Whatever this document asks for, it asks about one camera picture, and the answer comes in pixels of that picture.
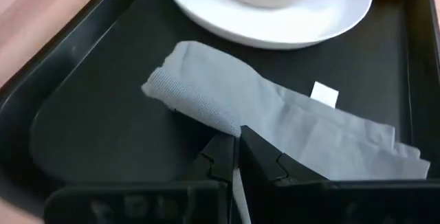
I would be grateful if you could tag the black plastic tray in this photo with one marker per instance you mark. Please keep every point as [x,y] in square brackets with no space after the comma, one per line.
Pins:
[103,131]

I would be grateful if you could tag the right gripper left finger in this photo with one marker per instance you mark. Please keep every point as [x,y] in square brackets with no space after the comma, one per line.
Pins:
[154,203]

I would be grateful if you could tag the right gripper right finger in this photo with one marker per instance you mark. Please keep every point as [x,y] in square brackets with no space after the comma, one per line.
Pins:
[309,203]

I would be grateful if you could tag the grey cloth napkin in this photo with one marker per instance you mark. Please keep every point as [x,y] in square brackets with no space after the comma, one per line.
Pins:
[275,121]

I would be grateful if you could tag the white round plate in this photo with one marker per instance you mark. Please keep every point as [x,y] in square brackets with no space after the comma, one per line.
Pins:
[292,24]

